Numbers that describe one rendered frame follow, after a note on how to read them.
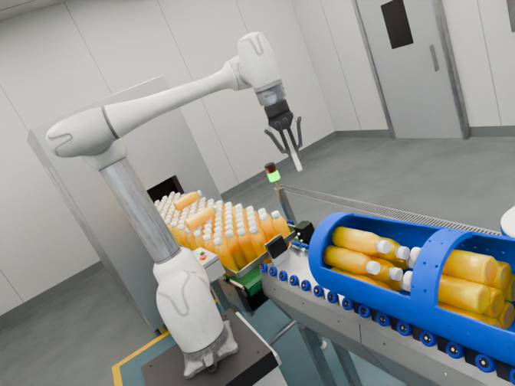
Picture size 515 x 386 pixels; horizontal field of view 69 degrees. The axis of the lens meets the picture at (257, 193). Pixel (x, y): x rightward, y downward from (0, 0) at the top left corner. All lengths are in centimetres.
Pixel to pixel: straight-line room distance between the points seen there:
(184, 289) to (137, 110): 53
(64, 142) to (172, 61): 484
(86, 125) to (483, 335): 109
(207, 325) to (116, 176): 55
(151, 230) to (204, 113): 472
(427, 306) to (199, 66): 537
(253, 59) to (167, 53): 480
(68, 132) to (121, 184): 26
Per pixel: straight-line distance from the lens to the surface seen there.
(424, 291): 103
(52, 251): 588
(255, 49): 117
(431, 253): 104
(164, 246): 134
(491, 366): 112
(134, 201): 131
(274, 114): 119
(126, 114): 113
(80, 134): 114
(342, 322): 144
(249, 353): 121
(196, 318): 119
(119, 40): 585
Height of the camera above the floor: 180
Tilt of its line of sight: 18 degrees down
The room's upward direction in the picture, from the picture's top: 23 degrees counter-clockwise
